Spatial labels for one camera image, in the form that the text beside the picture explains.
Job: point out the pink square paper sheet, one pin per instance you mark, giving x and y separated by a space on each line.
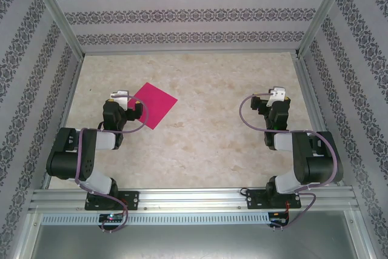
154 101

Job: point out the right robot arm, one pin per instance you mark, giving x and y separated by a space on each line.
315 162

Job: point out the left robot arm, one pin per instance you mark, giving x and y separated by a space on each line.
91 162

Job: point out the grey metal sheet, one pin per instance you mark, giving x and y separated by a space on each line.
194 242

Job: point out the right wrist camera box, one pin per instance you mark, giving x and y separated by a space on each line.
277 94

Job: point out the aluminium side rail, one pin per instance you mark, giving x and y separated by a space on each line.
315 110
68 104

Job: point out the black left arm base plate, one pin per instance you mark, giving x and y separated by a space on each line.
133 199

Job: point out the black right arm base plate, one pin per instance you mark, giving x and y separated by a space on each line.
256 199

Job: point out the aluminium frame post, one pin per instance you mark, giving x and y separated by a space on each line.
54 10
324 10

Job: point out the aluminium mounting rail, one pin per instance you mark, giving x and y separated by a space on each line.
194 198

